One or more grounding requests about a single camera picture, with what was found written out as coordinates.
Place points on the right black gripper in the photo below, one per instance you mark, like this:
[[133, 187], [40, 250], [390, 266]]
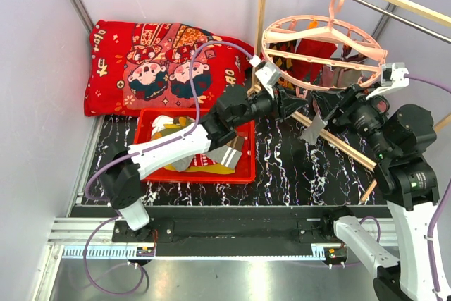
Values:
[[347, 98]]

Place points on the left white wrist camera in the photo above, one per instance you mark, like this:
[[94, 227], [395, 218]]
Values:
[[266, 72]]

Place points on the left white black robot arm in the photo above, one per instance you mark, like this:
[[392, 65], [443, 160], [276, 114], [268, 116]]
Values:
[[126, 167]]

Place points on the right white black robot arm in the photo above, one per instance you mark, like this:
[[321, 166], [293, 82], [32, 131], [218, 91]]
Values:
[[409, 186]]

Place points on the red plastic basket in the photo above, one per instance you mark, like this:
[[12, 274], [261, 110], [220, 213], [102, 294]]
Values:
[[199, 172]]

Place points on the brown striped sock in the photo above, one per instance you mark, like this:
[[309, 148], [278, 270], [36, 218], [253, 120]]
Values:
[[237, 143]]

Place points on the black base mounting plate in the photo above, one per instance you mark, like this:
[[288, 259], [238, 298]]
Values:
[[172, 224]]

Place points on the pink round clip hanger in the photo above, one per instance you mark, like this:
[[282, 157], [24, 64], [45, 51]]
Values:
[[302, 76]]

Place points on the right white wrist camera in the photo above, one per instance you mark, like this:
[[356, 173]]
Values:
[[393, 78]]

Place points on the olive green sock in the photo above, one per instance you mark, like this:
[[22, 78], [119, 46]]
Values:
[[171, 128]]

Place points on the metal hanging rod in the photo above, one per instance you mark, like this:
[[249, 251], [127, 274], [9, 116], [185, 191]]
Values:
[[388, 13]]

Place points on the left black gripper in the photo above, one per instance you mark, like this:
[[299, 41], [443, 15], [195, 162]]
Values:
[[286, 101]]

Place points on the red cartoon print pillow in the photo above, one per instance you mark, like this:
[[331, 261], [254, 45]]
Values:
[[162, 65]]

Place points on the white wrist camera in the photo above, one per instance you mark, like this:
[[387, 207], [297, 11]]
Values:
[[266, 72], [393, 78]]

